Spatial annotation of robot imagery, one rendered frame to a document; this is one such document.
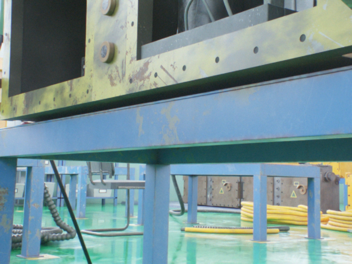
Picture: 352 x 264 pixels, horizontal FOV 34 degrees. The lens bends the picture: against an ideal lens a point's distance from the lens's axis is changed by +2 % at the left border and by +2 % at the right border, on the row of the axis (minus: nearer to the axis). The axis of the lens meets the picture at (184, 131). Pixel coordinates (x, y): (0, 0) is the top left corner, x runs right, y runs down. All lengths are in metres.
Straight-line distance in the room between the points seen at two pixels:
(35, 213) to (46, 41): 1.72
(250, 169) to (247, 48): 3.87
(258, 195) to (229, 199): 4.90
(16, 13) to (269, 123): 1.26
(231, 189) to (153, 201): 7.17
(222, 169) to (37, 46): 3.26
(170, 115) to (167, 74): 0.09
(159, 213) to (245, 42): 1.57
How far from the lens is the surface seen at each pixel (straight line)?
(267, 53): 0.95
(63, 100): 1.59
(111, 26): 1.40
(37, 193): 3.61
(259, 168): 4.76
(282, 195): 8.74
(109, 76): 1.38
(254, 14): 1.00
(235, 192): 9.54
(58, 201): 10.16
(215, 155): 2.18
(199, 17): 1.26
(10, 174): 2.18
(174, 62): 1.15
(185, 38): 1.15
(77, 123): 1.57
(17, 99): 1.91
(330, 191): 8.73
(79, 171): 7.13
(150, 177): 2.49
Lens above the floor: 0.46
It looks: 5 degrees up
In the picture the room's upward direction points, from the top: 1 degrees clockwise
